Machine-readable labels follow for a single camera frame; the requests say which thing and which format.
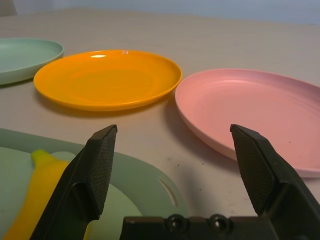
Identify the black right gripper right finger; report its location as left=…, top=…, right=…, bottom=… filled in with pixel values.
left=229, top=123, right=320, bottom=240

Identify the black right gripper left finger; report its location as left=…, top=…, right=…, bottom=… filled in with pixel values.
left=29, top=124, right=118, bottom=240

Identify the yellow banana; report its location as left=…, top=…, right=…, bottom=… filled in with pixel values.
left=1, top=148, right=90, bottom=240

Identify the light green cutting board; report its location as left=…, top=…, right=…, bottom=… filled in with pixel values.
left=0, top=146, right=144, bottom=240

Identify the dark green translucent tray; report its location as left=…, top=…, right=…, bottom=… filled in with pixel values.
left=0, top=127, right=191, bottom=218

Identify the pink plate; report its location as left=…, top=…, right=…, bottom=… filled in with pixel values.
left=174, top=68, right=320, bottom=179

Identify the yellow-orange plastic plate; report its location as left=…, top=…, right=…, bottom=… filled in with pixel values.
left=33, top=49, right=183, bottom=112

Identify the mint green plate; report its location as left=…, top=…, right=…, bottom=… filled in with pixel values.
left=0, top=37, right=65, bottom=86

